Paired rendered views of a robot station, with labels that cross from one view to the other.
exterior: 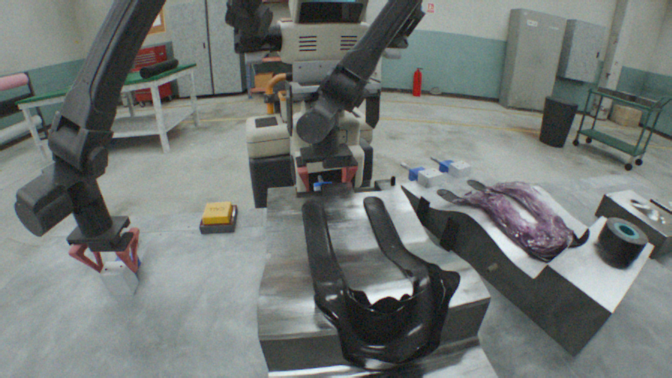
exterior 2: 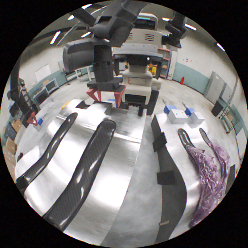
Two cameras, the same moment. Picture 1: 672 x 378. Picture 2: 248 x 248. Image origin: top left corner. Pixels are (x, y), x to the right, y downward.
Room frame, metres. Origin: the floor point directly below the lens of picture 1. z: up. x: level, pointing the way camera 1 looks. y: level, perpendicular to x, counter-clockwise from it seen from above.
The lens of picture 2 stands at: (0.42, -0.14, 1.00)
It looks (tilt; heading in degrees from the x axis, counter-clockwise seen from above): 50 degrees down; 28
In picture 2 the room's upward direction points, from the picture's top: 2 degrees counter-clockwise
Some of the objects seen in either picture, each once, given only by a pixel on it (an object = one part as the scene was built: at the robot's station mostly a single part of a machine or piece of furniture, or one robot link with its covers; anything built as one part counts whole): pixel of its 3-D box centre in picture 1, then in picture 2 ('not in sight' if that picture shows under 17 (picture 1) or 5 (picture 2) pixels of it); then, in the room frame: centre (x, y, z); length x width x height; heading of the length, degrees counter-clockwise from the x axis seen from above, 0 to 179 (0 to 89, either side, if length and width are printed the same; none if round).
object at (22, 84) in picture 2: not in sight; (22, 102); (-0.47, 4.64, 1.03); 1.54 x 0.94 x 2.06; 87
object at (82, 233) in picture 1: (93, 217); (25, 109); (0.31, 0.40, 0.96); 0.10 x 0.07 x 0.07; 99
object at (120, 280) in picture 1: (128, 261); (40, 120); (0.35, 0.40, 0.83); 0.13 x 0.05 x 0.05; 9
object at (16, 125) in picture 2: not in sight; (16, 123); (-2.17, 6.36, 0.42); 0.86 x 0.33 x 0.83; 177
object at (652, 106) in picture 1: (619, 122); (229, 118); (3.04, -3.90, 0.50); 0.98 x 0.55 x 1.01; 22
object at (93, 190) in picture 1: (76, 187); (20, 101); (0.31, 0.40, 1.02); 0.07 x 0.06 x 0.07; 173
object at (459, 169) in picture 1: (446, 166); (189, 111); (0.71, -0.30, 0.86); 0.13 x 0.05 x 0.05; 26
